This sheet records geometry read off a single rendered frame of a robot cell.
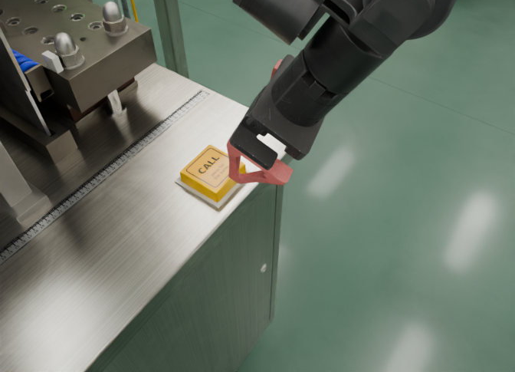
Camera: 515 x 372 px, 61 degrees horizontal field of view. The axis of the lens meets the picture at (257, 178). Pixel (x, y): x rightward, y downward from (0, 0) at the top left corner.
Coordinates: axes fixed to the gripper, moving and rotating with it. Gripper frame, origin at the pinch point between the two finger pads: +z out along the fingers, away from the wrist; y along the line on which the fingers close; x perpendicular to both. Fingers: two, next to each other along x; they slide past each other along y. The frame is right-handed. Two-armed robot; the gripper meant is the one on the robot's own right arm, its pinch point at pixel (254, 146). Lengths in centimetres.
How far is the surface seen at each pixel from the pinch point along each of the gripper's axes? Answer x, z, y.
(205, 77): -19, 131, -130
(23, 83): -28.7, 17.9, -0.3
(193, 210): -0.3, 17.1, 1.8
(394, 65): 58, 88, -176
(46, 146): -22.8, 25.4, 2.0
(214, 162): -1.6, 15.0, -5.7
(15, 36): -36.7, 22.8, -9.3
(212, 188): 0.0, 14.1, -1.2
